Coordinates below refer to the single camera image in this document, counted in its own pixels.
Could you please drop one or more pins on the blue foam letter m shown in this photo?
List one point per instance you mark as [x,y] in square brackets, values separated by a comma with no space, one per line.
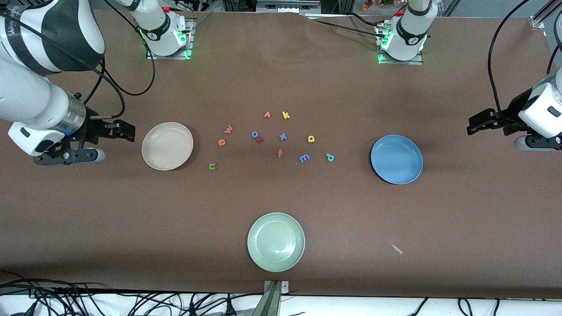
[304,157]

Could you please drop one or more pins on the blue round plate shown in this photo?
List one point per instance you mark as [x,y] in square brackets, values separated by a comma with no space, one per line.
[396,159]

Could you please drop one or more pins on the metal camera stand bracket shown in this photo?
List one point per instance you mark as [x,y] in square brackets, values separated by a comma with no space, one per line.
[274,298]

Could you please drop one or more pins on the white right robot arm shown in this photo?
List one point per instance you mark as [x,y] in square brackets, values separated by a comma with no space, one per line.
[30,96]

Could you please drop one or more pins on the beige round plate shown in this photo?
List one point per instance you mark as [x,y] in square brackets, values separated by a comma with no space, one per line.
[167,146]

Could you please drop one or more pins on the brown table cover sheet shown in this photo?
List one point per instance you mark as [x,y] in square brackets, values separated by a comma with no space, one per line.
[88,219]

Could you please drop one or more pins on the grey power strip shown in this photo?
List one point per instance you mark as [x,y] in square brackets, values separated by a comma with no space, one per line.
[287,6]

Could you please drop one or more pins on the pink foam letter w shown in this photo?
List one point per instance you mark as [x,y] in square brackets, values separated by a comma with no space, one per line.
[228,129]

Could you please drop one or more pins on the white paper scrap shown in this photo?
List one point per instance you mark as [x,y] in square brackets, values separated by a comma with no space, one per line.
[396,248]

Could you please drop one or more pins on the pale green round plate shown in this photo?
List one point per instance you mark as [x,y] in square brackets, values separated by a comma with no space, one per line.
[276,242]

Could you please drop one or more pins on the aluminium frame profile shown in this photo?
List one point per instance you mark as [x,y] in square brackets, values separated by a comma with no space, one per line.
[540,19]

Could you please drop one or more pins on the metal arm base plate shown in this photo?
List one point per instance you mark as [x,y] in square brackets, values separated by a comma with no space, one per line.
[408,62]
[167,57]

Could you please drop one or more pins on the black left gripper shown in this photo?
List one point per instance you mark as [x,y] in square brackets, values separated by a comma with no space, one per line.
[512,113]

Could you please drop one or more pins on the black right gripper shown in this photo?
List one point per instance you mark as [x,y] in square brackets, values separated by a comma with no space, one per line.
[93,129]

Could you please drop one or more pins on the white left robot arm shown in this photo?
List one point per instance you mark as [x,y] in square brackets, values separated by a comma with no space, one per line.
[544,109]

